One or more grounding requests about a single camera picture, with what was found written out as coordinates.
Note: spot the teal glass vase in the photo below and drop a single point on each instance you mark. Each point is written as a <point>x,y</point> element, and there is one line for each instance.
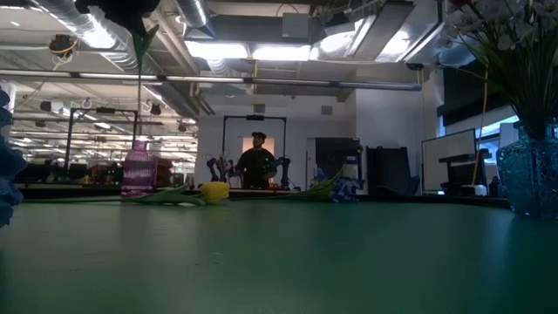
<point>529,174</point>

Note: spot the dark office chair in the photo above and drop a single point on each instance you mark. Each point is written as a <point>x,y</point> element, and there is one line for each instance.
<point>388,170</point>

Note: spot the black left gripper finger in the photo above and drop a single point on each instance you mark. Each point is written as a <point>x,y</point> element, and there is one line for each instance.
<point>139,27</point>

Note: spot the black cabinet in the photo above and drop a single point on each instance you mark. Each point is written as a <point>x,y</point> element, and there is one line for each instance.
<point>333,157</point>

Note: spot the blue artificial flower bunch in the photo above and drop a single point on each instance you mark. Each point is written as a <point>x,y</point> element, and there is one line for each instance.
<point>344,190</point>
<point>8,165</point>

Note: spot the background black robot arm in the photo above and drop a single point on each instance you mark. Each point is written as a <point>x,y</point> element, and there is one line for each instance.
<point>284,170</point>
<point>220,168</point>

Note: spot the silver round air duct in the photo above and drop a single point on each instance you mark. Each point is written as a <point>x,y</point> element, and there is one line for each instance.
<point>194,13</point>

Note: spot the green table mat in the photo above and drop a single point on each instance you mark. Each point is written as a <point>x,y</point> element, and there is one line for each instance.
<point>279,261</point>

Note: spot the bright ceiling light panel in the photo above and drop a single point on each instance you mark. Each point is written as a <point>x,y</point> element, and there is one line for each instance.
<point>248,50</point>

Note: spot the black gantry frame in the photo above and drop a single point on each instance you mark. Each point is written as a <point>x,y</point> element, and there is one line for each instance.
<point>104,110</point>
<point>255,117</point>

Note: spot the long horizontal ceiling rail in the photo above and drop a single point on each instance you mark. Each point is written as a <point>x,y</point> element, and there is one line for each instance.
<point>283,82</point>

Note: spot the grey ceiling box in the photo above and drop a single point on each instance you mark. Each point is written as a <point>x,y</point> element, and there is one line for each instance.
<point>295,25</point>

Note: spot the purple glass vase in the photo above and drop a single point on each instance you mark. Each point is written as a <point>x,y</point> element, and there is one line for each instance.
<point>138,170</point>

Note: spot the white artificial flower bunch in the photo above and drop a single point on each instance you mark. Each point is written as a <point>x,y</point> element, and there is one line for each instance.
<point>545,8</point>
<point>505,41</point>

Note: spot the person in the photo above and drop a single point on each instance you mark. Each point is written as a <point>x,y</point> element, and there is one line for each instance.
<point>256,168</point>

